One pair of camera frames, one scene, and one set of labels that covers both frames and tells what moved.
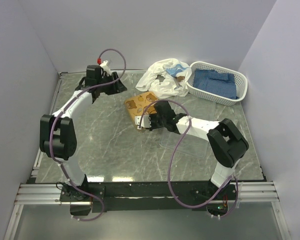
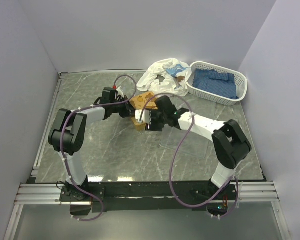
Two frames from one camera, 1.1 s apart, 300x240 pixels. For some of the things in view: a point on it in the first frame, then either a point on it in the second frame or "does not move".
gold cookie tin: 135,126 does not move
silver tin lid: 135,106 does not move
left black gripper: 117,87 to 129,110
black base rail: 122,196 does not move
